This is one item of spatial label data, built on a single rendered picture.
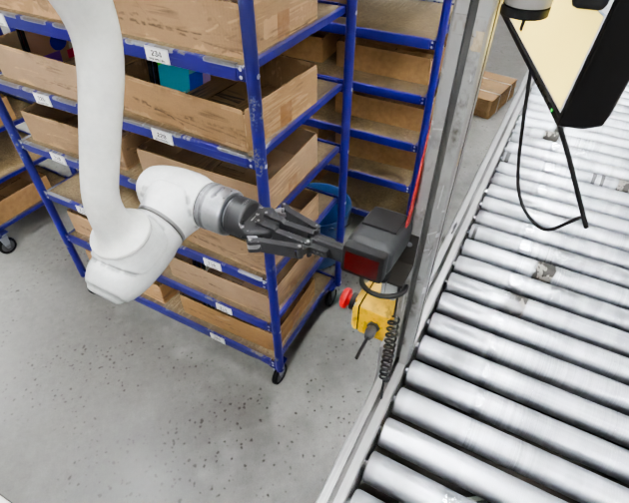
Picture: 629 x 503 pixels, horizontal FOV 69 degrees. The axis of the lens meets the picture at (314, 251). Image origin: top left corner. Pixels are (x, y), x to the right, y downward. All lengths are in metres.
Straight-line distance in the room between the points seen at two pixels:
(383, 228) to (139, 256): 0.41
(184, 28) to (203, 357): 1.19
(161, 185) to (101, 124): 0.22
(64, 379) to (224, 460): 0.69
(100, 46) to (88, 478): 1.34
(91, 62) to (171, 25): 0.40
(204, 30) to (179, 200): 0.35
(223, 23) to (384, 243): 0.58
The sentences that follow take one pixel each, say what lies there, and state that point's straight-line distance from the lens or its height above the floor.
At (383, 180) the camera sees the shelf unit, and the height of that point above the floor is 0.34.
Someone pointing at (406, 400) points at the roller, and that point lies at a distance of 0.85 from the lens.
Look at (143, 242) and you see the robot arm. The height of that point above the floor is 0.98.
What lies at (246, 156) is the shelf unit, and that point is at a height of 0.94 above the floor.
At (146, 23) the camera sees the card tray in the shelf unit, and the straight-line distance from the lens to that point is 1.13.
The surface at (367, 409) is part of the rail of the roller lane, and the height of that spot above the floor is 0.74.
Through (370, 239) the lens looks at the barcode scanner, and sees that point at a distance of 0.59.
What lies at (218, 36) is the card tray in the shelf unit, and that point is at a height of 1.18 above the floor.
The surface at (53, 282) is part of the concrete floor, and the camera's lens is 2.32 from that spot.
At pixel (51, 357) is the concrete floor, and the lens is 2.04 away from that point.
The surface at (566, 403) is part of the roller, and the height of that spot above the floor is 0.75.
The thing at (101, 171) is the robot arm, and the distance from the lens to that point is 0.74.
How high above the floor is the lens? 1.48
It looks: 43 degrees down
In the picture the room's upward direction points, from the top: straight up
